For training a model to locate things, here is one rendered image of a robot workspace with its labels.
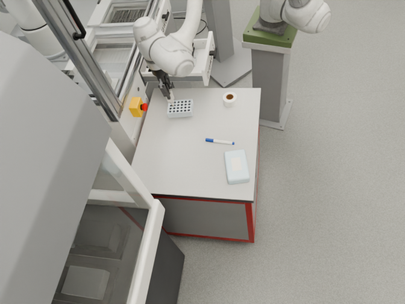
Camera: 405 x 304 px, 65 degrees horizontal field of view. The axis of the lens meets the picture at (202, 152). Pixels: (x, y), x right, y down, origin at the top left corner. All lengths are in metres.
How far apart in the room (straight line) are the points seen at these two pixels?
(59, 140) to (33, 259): 0.23
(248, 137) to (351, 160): 1.06
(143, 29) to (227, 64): 1.70
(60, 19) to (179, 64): 0.40
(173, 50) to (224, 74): 1.66
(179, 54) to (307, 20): 0.76
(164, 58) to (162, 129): 0.51
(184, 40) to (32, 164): 0.72
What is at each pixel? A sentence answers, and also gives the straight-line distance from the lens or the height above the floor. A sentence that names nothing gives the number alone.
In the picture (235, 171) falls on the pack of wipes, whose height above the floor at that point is 0.80.
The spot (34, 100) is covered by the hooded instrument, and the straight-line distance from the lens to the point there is 0.68.
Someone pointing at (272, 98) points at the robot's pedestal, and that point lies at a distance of 2.26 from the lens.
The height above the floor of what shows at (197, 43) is 0.87.
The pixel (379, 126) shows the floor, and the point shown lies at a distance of 2.58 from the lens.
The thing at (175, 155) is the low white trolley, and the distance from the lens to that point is 1.48.
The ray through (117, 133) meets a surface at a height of 0.85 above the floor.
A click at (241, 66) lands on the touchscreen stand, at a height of 0.03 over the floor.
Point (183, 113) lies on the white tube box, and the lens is 1.58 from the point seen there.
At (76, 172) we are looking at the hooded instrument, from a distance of 0.73.
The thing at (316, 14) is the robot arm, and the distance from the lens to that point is 1.69.
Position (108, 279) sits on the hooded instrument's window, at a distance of 0.97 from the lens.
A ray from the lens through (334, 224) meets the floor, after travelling 2.15.
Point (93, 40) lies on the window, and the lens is 1.34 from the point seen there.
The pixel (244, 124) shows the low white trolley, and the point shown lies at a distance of 1.53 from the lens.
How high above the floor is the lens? 1.99
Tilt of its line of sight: 57 degrees down
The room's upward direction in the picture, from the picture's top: 17 degrees counter-clockwise
